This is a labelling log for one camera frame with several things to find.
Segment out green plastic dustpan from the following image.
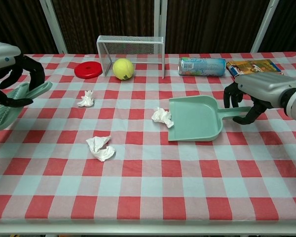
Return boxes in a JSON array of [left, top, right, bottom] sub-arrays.
[[168, 95, 252, 143]]

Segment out white mesh mini goal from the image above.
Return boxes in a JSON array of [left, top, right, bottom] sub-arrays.
[[96, 35, 166, 79]]

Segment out red white checkered tablecloth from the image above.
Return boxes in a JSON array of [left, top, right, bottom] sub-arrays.
[[0, 51, 296, 227]]

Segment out white paper ball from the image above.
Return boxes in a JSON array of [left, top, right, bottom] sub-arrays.
[[85, 135, 116, 162], [151, 107, 175, 128], [76, 90, 96, 108]]

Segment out dark corrugated partition panel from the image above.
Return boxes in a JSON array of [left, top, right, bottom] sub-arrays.
[[50, 0, 161, 54], [160, 0, 272, 54], [0, 0, 61, 55], [255, 0, 296, 53]]

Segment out orange snack package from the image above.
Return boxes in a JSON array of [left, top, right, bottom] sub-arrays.
[[225, 59, 285, 78]]

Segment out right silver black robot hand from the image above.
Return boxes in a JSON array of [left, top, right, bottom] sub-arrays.
[[223, 73, 296, 125]]

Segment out red plastic disc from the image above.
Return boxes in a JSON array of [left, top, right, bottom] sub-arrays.
[[74, 61, 103, 79]]

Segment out blue green drink can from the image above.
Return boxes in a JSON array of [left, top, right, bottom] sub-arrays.
[[178, 57, 227, 77]]

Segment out green hand broom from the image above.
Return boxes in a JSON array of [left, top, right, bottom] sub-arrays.
[[0, 81, 53, 135]]

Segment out yellow tennis ball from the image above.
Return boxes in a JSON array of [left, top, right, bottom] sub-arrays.
[[112, 58, 135, 81]]

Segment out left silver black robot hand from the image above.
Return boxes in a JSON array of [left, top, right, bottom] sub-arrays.
[[0, 40, 45, 108]]

